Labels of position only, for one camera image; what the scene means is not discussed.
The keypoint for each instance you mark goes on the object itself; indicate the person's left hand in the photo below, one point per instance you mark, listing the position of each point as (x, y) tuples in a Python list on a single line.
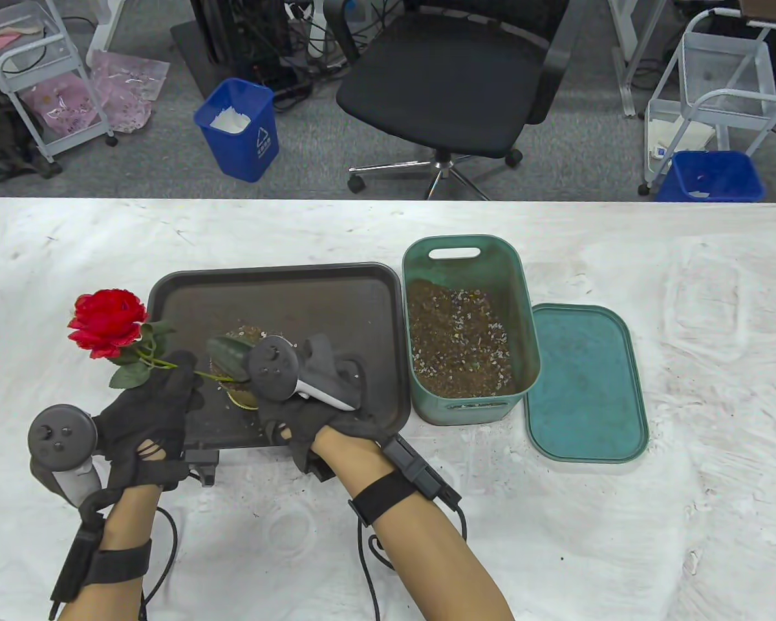
[(145, 424)]

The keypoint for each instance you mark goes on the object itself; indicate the person's right hand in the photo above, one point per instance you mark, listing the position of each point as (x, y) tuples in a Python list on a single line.
[(304, 420)]

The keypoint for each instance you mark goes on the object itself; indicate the green plastic garden scoop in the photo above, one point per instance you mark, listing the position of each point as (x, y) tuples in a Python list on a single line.
[(229, 356)]

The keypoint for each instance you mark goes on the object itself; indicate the brown potting mix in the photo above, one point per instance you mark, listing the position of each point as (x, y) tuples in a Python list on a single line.
[(246, 334), (456, 349)]

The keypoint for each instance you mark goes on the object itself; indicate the red artificial rose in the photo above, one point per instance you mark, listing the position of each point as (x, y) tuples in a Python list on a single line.
[(107, 320)]

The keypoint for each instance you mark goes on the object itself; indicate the teal plastic bin lid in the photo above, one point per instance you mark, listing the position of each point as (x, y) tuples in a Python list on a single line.
[(588, 388)]

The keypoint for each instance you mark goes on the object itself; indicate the person's right forearm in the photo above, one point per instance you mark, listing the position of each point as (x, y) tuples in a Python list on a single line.
[(427, 550)]

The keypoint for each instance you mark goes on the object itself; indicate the gray right hand controller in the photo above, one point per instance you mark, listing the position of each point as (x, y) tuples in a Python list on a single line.
[(271, 369)]

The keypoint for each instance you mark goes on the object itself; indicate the gray hand controller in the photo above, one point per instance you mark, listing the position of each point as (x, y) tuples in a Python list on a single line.
[(271, 369), (61, 440)]

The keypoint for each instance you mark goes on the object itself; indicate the gold ribbed flower pot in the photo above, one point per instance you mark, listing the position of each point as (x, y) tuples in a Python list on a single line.
[(242, 398)]

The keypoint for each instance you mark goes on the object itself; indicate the gray left hand controller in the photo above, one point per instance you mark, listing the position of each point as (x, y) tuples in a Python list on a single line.
[(61, 440)]

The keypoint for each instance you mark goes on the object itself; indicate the dark brown plastic tray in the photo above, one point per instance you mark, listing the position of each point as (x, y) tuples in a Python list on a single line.
[(349, 310)]

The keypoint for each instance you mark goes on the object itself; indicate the teal plastic storage bin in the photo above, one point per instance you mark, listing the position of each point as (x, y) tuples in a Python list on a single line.
[(524, 310)]

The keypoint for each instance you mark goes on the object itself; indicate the blue bin with white paper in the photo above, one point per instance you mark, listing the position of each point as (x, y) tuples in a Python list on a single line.
[(246, 145)]

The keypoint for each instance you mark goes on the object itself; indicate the dark backpack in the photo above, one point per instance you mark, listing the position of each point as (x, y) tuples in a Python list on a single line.
[(0, 149)]

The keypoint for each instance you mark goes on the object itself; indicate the pink plastic bag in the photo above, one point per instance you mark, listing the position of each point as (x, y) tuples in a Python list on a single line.
[(129, 84)]

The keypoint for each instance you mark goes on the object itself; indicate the black office chair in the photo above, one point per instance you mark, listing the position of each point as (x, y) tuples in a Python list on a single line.
[(440, 84)]

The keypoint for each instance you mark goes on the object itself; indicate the white cart with pink bag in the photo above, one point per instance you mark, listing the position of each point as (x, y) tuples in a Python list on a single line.
[(19, 71)]

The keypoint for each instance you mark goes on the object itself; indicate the black computer tower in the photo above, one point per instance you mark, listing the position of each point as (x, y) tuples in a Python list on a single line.
[(246, 39)]

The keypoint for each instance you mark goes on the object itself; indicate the white power strip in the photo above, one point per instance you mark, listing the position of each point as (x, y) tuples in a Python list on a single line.
[(313, 29)]

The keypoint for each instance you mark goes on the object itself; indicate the blue plastic waste bin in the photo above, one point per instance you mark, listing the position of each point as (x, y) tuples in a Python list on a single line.
[(711, 184)]

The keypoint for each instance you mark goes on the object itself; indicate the white cart with white box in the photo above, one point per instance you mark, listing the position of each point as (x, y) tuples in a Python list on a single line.
[(724, 65)]

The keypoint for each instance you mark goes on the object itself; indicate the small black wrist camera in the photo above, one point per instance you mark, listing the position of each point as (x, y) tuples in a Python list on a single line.
[(323, 469), (200, 467)]

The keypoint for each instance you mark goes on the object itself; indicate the white table leg frame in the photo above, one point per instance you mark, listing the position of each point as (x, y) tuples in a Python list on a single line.
[(624, 65), (107, 26)]

